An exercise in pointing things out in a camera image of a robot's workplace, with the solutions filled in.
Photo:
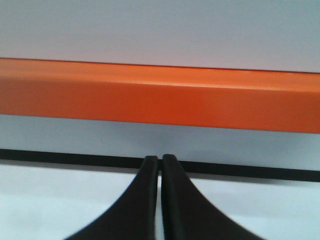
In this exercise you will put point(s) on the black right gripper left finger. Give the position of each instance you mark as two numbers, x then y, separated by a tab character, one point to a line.
132	216

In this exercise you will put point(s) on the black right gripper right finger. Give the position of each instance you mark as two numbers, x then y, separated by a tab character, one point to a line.
187	214

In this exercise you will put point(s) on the orange sash handle bar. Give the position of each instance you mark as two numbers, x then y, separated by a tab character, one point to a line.
186	96

